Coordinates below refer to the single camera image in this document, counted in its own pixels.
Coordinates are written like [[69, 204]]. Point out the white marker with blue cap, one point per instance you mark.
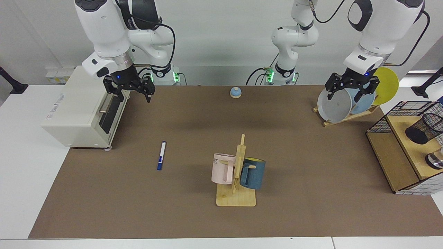
[[162, 154]]

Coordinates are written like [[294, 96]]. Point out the black mesh pen holder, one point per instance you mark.
[[420, 133]]

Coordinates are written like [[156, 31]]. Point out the light blue plate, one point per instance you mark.
[[360, 105]]

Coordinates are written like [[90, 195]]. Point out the grey plate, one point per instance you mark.
[[334, 107]]

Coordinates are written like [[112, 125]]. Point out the yellow plate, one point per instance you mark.
[[387, 84]]

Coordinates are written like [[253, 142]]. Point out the wooden plate rack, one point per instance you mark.
[[346, 119]]

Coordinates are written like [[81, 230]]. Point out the pale toaster oven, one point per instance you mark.
[[76, 110]]

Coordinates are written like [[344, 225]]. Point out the small blue round thing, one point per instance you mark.
[[235, 92]]

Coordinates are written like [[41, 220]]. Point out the pink cup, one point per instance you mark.
[[221, 171]]

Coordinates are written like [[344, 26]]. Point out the dark blue cup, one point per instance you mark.
[[255, 174]]

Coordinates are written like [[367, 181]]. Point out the brown table cloth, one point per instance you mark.
[[173, 207]]

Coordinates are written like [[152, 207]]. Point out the wooden cup stand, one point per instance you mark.
[[235, 199]]

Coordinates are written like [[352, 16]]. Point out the white wall socket strip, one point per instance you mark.
[[59, 77]]

